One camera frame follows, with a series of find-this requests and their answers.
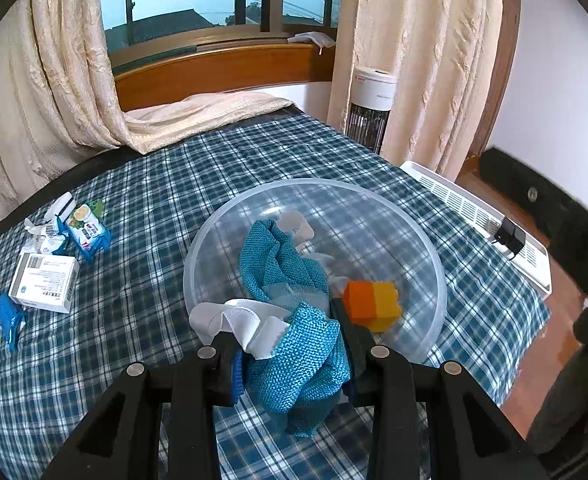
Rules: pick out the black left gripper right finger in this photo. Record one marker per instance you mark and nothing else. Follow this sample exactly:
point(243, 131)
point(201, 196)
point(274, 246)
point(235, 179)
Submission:
point(467, 434)

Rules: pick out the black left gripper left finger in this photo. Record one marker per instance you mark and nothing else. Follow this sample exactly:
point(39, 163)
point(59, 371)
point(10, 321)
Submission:
point(119, 437)

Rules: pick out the small blue packet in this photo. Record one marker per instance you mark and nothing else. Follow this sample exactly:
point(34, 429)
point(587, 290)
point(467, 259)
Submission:
point(12, 318)

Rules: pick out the white medicine box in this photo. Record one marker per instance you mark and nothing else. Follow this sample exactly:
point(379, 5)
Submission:
point(44, 282)

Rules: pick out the orange yellow toy brick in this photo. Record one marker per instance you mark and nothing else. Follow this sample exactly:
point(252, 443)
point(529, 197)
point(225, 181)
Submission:
point(373, 305)

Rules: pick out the blue knitted cloth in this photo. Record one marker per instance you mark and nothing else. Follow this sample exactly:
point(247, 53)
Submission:
point(301, 381)

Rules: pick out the blue snack packet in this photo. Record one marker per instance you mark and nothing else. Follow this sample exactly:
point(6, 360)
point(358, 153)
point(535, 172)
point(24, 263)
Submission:
point(87, 232)

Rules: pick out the clear plastic bowl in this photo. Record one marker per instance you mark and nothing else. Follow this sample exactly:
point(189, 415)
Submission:
point(357, 235)

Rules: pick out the white blue wrapper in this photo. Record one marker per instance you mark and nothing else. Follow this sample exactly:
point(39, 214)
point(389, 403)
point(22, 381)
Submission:
point(50, 237)

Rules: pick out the plaid blue bedsheet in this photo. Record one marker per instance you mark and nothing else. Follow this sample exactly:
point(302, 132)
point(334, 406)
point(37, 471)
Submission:
point(128, 304)

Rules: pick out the white flat radiator heater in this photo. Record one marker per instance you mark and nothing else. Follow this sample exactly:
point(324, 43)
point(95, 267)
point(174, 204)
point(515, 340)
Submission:
point(532, 260)

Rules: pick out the black power adapter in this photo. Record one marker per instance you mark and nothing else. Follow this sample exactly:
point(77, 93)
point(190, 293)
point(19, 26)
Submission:
point(510, 236)

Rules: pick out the dark mattress edge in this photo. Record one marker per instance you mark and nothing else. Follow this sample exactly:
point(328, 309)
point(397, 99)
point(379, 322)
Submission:
point(48, 187)

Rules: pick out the cream patterned curtain left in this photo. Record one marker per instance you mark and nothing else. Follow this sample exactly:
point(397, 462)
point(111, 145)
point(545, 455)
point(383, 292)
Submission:
point(59, 104)

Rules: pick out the white tower heater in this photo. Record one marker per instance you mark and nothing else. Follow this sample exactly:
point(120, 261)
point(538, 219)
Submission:
point(372, 95)

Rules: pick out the wooden window sill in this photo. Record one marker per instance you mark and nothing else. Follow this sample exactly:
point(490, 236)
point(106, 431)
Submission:
point(149, 79)

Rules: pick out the cream curtain right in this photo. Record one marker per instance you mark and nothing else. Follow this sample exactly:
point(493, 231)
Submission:
point(442, 53)

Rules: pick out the white rag on sill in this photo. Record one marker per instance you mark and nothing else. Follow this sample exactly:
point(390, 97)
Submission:
point(319, 39)

